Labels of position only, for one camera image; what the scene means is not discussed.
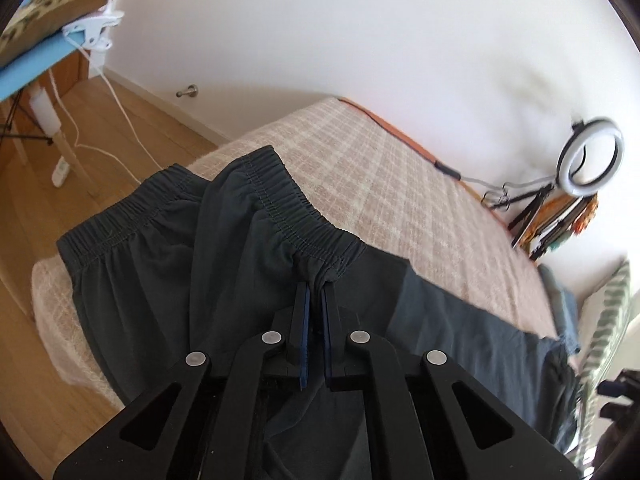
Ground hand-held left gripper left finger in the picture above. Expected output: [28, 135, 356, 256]
[52, 282, 313, 480]

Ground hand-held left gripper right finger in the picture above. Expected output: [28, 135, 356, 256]
[320, 285, 583, 480]

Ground dark grey pants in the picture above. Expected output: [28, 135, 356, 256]
[56, 145, 581, 480]

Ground green striped pillow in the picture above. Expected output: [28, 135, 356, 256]
[575, 259, 634, 461]

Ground folded blue jeans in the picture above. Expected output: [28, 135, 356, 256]
[537, 264, 582, 357]

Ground beige checked bed blanket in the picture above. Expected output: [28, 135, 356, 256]
[31, 97, 561, 411]

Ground stack of colourful books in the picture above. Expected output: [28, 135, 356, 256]
[520, 192, 601, 261]

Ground wooden table leg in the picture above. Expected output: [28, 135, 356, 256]
[52, 129, 99, 197]

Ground white power adapter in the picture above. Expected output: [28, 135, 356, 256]
[29, 87, 62, 137]

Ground black stand legs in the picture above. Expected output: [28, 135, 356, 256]
[0, 94, 54, 147]

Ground white clamp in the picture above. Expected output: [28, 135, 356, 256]
[62, 9, 124, 52]

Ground blue table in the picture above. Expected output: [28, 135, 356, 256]
[0, 34, 102, 104]

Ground white ring light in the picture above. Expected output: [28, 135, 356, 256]
[556, 117, 626, 197]

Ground white cable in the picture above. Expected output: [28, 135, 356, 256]
[47, 47, 147, 183]

